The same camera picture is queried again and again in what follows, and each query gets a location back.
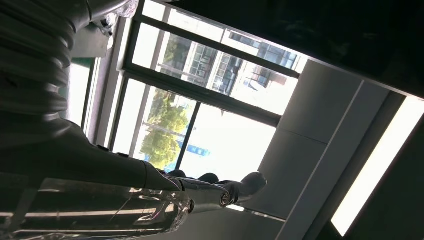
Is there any long ceiling strip light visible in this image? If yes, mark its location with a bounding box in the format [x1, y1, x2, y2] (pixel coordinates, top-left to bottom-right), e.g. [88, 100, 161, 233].
[330, 96, 424, 238]

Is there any dark framed window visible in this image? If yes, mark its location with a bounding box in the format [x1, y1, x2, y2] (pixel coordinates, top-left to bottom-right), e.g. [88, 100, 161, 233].
[59, 0, 309, 186]

